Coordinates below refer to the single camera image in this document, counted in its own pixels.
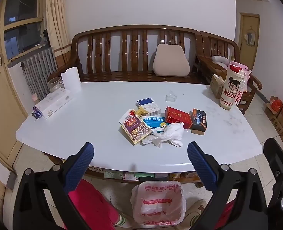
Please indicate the beige slipper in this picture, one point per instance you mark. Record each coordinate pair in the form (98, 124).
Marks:
(191, 213)

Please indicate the wooden slatted bench sofa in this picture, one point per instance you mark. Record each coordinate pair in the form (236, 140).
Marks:
(122, 40)

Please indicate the white tissue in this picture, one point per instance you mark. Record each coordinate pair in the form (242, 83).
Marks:
(170, 134)

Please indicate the blue white medicine box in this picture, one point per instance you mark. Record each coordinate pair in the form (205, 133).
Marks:
(153, 121)

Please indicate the small white medicine box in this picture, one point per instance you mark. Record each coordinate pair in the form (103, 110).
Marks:
(153, 109)

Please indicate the red pants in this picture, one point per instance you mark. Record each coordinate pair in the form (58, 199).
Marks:
(91, 203)

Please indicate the yellow interior door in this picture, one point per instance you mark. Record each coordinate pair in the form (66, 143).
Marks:
(249, 52)

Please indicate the small blue packet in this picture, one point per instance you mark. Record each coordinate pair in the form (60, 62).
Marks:
(37, 112)

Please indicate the beige curtain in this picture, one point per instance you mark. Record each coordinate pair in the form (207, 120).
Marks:
(57, 16)

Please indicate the blue card box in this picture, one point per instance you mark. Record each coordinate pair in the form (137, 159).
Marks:
(145, 101)

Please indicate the white red plastic bag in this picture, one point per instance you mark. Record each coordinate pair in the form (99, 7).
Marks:
(155, 203)

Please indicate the yellow balcony door panel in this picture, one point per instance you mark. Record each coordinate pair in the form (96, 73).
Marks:
(2, 110)

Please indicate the white paper roll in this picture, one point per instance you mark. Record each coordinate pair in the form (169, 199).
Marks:
(70, 80)

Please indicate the red cigarette box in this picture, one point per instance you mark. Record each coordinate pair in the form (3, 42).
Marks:
(178, 116)

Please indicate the white green striped sock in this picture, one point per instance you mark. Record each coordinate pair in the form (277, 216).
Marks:
(122, 220)

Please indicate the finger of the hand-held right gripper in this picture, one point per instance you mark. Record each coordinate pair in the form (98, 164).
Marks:
(279, 163)

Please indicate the clear plastic wrapper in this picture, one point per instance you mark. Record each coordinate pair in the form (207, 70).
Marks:
(171, 97)

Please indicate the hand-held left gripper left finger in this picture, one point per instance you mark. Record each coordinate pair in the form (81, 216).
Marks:
(80, 163)

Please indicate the green packet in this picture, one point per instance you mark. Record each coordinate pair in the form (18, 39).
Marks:
(112, 174)

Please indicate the beige cushion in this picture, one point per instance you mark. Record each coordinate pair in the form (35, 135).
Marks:
(171, 62)

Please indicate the brown cardboard box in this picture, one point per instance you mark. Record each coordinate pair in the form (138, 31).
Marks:
(216, 86)

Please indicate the open cardboard box red contents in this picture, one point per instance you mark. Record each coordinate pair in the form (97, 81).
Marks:
(279, 107)

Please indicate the glass jar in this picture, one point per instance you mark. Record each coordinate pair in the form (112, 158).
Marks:
(55, 85)

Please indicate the window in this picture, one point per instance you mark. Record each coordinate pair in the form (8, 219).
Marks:
(19, 28)

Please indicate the dark box with orange side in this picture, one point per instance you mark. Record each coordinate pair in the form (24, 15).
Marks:
(198, 121)

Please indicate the grey rolled cloth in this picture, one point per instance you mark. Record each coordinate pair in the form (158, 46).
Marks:
(220, 59)

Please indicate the grey radiator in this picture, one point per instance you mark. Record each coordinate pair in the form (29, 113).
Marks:
(39, 67)

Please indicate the yellow snack wrapper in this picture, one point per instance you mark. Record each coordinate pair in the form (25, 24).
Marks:
(141, 112)

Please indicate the colourful printed box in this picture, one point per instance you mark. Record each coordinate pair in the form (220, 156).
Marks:
(134, 127)

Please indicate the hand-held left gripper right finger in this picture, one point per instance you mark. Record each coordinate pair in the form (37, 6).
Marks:
(201, 163)

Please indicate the wooden armchair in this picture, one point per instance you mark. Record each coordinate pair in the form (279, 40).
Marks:
(218, 45)

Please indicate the cartoon print drink bottle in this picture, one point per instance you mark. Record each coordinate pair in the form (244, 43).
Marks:
(231, 88)

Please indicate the long white box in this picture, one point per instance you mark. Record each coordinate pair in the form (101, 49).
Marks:
(54, 103)

